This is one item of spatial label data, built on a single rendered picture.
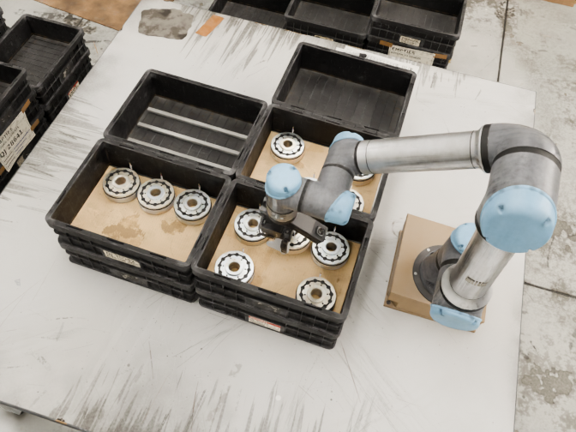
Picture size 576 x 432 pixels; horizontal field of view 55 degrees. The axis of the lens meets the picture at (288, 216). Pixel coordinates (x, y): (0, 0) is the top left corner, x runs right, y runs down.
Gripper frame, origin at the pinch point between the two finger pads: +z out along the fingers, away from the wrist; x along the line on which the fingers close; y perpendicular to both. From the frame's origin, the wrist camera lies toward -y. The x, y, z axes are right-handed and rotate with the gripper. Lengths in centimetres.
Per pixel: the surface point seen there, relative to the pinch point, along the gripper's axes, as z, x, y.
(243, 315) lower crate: 11.8, 19.1, 6.6
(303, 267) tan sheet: 3.7, 3.7, -5.0
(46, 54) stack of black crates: 59, -77, 140
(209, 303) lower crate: 12.0, 19.1, 16.7
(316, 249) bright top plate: 1.6, -1.6, -7.1
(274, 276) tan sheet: 3.0, 8.8, 1.2
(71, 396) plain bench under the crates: 10, 53, 40
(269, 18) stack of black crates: 81, -150, 59
